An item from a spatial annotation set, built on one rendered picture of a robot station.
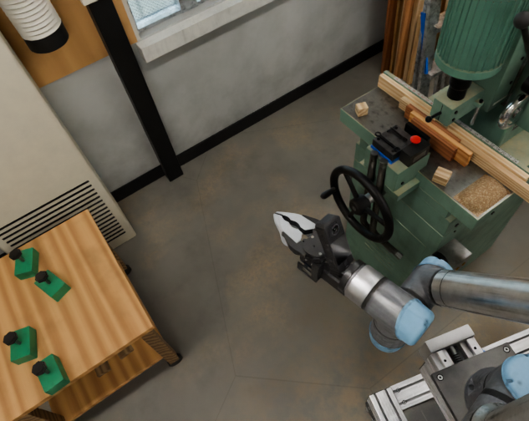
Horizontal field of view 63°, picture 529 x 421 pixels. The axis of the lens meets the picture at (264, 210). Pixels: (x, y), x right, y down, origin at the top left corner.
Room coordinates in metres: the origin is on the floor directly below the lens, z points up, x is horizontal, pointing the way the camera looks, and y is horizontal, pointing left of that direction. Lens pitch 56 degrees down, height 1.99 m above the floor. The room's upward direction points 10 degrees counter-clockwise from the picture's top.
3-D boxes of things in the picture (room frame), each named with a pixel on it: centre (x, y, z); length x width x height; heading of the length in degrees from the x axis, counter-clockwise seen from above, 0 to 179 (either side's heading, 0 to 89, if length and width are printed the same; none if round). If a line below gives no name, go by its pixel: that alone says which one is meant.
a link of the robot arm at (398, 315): (0.25, -0.21, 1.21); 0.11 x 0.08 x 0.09; 37
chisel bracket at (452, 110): (0.91, -0.64, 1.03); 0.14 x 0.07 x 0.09; 116
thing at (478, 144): (0.92, -0.63, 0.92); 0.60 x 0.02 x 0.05; 26
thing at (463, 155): (0.87, -0.59, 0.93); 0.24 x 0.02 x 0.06; 26
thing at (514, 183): (0.83, -0.65, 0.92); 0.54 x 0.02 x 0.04; 26
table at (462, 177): (0.87, -0.51, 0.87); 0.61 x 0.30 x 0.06; 26
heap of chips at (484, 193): (0.65, -0.64, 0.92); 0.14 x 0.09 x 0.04; 116
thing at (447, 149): (0.88, -0.57, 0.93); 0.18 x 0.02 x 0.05; 26
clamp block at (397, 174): (0.83, -0.44, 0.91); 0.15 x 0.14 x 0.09; 26
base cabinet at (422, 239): (0.96, -0.72, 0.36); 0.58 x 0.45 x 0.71; 116
